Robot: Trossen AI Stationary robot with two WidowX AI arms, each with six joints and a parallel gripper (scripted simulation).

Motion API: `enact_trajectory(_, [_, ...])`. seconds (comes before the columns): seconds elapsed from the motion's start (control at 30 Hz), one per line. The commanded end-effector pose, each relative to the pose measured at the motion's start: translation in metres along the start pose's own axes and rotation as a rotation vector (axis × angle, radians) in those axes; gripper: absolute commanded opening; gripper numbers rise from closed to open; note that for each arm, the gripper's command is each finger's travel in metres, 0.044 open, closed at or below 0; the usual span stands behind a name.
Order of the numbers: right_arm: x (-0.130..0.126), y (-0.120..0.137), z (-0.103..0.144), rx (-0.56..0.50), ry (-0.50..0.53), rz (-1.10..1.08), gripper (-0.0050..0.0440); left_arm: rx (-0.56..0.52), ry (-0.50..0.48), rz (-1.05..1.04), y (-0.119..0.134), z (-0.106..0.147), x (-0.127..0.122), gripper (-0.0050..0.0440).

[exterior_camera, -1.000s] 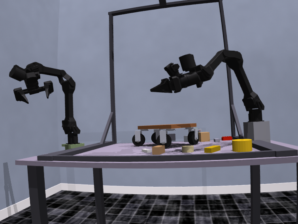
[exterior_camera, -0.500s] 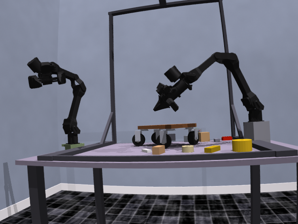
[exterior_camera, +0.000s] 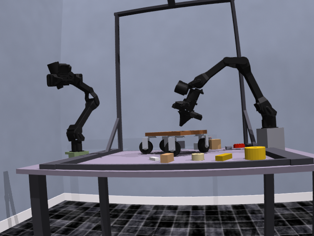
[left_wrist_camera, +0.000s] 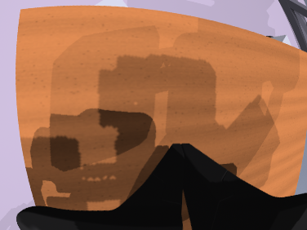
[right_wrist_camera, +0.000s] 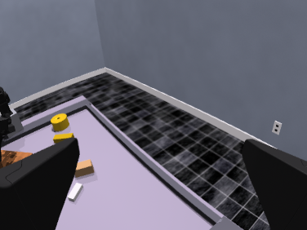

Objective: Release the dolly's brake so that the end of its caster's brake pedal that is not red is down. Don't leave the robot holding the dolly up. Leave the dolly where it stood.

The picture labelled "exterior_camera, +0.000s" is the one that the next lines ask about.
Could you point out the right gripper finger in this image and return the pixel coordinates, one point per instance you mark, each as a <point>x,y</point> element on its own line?
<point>55,80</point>
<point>78,79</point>

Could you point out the red flat toy brick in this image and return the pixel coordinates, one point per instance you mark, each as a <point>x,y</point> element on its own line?
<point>239,145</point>

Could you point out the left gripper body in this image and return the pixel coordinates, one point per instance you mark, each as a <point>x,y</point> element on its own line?
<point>189,112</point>

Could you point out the beige roll of masking tape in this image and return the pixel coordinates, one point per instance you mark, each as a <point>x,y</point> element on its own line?
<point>197,156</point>

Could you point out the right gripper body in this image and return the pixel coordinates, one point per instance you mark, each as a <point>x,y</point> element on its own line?
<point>66,80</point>

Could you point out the yellow rectangular block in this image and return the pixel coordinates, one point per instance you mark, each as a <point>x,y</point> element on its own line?
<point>223,157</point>

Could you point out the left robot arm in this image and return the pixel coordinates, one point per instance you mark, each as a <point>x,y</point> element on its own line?
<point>262,105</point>

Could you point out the yellow short cylinder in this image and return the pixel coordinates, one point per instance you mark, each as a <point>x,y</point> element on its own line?
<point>255,153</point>

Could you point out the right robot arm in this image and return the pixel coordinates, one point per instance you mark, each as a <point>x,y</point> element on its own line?
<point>75,131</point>

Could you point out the dark grey metal frame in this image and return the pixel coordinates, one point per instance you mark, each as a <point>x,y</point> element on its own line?
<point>118,123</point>

